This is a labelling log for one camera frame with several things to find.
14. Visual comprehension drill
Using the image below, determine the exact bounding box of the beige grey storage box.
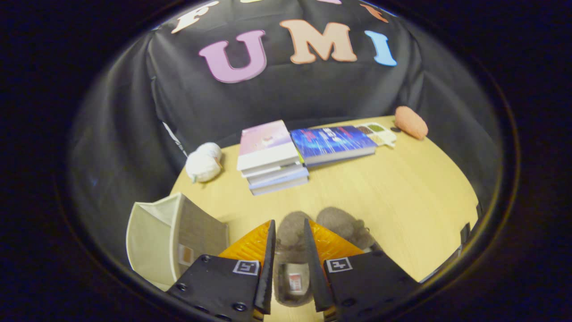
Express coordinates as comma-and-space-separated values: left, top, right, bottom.
126, 192, 229, 291

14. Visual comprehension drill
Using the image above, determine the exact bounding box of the blue cover book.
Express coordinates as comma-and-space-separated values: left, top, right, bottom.
290, 125, 378, 167

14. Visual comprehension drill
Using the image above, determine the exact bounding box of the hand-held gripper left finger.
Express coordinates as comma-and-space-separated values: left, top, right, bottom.
166, 219, 276, 322

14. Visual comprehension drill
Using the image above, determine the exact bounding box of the white plush toy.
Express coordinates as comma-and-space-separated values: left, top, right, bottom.
185, 142, 223, 183

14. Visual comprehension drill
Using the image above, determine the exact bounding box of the black backdrop cloth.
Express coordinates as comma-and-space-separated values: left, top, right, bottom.
67, 0, 503, 269

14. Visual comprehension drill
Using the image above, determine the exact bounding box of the white compartment tray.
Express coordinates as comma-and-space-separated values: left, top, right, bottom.
356, 122, 397, 148

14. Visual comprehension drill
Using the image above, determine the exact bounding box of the pink cover book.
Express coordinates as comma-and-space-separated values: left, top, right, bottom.
236, 120, 301, 172

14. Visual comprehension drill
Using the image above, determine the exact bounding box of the white book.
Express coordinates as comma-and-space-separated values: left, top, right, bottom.
243, 162, 305, 180

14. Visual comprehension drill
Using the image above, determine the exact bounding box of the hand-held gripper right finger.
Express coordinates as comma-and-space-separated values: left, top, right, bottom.
304, 218, 421, 322

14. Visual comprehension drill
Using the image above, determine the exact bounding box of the orange fuzzy plush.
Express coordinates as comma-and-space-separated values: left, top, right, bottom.
394, 106, 429, 140

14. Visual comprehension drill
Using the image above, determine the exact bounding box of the grey-blue book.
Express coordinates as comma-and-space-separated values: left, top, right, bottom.
248, 168, 310, 196

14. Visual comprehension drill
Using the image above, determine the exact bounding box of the dark metal frame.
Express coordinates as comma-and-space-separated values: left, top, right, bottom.
420, 203, 484, 284

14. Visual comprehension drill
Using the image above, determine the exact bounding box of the brown fuzzy shoe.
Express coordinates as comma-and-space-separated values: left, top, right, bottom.
273, 211, 323, 307
315, 207, 381, 252

